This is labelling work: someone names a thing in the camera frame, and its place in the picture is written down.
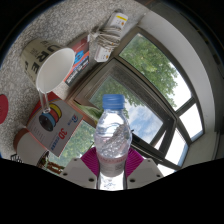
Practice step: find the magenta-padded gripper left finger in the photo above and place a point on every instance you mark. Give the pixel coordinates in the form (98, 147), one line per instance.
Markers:
(80, 172)

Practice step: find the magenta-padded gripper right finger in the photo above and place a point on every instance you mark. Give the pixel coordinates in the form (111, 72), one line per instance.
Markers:
(145, 171)

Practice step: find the clear blue-capped water bottle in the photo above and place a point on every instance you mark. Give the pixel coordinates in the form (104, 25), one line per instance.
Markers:
(112, 136)

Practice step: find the red and white filament box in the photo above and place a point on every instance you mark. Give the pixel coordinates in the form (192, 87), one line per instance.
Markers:
(58, 128)

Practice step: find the red-flowered plant in white pot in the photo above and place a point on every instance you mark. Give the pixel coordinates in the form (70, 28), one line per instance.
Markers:
(30, 148)

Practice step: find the brown-framed bay window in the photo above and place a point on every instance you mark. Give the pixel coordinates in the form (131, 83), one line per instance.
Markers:
(130, 75)

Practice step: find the flat round red coaster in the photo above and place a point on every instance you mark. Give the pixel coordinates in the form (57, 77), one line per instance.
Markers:
(3, 108)

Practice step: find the beige printed paper cup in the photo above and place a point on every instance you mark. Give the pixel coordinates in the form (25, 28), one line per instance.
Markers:
(55, 68)

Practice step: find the colourful printed booklet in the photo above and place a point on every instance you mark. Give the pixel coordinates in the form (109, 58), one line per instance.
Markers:
(79, 63)

